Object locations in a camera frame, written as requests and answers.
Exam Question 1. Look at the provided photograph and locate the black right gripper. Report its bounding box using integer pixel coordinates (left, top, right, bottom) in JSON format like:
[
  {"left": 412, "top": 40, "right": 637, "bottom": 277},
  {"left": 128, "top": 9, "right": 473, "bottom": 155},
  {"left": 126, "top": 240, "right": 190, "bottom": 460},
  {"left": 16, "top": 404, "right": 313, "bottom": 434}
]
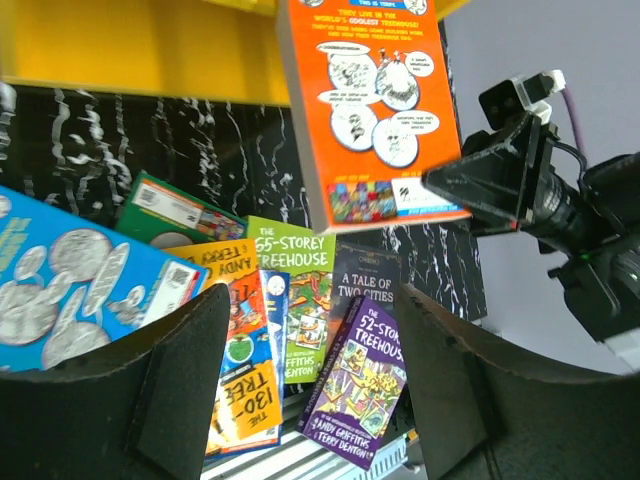
[{"left": 422, "top": 112, "right": 639, "bottom": 341}]

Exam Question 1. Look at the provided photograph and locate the yellow wooden shelf cabinet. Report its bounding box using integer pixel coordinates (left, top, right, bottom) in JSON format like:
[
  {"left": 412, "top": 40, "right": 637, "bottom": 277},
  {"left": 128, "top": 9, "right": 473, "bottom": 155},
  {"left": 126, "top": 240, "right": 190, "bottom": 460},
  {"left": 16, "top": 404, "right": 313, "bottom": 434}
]
[{"left": 0, "top": 0, "right": 471, "bottom": 107}]

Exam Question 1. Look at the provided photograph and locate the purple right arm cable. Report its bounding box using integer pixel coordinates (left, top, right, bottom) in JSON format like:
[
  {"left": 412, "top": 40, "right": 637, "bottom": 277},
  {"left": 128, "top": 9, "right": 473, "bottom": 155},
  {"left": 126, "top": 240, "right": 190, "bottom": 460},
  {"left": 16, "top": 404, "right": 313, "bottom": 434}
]
[{"left": 562, "top": 85, "right": 587, "bottom": 156}]

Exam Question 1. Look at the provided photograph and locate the orange treehouse book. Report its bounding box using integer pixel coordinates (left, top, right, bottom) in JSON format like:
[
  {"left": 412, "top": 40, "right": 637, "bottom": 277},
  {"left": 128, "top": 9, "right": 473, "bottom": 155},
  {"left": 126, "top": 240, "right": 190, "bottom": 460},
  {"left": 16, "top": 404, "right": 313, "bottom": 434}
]
[{"left": 277, "top": 1, "right": 468, "bottom": 234}]

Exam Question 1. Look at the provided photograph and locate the purple 52-storey treehouse book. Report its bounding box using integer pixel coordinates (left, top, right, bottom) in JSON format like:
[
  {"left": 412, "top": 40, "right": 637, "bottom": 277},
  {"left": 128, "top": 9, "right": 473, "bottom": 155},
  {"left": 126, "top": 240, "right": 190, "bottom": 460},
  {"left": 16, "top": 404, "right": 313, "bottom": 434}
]
[{"left": 295, "top": 295, "right": 407, "bottom": 470}]

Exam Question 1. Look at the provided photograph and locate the dark Tale of Two Cities book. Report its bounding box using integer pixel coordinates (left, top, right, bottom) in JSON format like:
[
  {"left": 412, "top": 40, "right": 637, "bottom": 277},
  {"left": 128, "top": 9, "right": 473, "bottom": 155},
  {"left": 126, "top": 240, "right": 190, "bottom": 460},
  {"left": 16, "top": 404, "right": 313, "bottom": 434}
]
[{"left": 327, "top": 241, "right": 402, "bottom": 348}]

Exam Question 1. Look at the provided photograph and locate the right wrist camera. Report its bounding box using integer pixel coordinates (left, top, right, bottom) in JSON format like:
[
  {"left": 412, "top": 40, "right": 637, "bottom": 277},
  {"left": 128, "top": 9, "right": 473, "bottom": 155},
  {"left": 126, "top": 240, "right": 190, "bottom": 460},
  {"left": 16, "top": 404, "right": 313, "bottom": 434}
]
[{"left": 478, "top": 69, "right": 566, "bottom": 131}]

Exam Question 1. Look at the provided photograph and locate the yellow 130-storey treehouse book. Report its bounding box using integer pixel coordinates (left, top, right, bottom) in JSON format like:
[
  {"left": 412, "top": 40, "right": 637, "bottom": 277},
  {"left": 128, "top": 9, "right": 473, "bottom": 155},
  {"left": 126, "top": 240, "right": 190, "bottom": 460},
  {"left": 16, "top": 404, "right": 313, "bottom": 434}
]
[{"left": 167, "top": 239, "right": 282, "bottom": 460}]

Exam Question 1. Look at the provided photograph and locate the dark blue treehouse book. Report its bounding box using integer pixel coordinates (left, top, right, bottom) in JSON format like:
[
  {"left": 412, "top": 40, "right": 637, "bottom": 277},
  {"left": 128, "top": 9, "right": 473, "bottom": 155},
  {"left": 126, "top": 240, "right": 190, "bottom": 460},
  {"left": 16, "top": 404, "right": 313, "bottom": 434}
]
[{"left": 260, "top": 270, "right": 290, "bottom": 400}]

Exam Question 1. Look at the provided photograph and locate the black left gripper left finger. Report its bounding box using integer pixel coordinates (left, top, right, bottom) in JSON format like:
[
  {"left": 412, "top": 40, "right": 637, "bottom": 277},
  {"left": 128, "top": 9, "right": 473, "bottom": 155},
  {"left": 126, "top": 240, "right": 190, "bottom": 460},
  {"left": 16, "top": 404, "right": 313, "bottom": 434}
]
[{"left": 1, "top": 284, "right": 230, "bottom": 479}]

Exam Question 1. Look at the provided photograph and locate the lime 65-storey treehouse book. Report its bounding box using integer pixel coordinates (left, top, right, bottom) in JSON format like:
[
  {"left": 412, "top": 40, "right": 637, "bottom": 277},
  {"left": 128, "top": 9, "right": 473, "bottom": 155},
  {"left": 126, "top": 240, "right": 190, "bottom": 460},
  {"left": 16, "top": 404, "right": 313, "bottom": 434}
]
[{"left": 247, "top": 216, "right": 336, "bottom": 384}]

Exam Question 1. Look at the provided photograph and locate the light blue treehouse book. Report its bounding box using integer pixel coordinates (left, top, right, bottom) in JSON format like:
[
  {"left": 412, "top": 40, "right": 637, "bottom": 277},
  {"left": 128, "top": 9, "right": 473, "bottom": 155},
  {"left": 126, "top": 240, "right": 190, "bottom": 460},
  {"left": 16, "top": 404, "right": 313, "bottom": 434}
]
[{"left": 1, "top": 187, "right": 208, "bottom": 372}]

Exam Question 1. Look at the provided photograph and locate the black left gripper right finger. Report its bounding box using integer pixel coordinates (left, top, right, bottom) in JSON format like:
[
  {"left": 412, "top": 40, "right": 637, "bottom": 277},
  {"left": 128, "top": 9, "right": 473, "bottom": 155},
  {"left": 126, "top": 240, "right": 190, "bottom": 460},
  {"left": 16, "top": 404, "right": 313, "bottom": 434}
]
[{"left": 394, "top": 284, "right": 639, "bottom": 479}]

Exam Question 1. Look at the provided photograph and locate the green treehouse book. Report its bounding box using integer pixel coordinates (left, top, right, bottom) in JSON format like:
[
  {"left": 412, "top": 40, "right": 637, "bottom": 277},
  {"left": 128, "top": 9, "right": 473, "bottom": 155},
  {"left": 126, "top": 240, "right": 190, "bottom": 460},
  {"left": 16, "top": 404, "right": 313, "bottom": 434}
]
[{"left": 115, "top": 173, "right": 247, "bottom": 249}]

